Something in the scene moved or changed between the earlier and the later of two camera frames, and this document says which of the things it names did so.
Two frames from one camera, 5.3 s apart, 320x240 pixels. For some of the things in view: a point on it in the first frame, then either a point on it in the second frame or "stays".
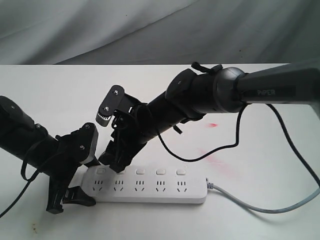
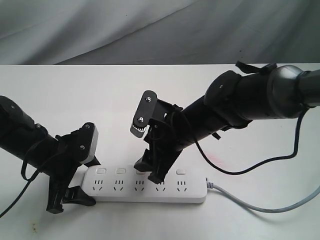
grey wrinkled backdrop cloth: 158,32 stays
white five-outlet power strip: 147,184 stays
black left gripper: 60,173 stays
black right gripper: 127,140 → 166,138
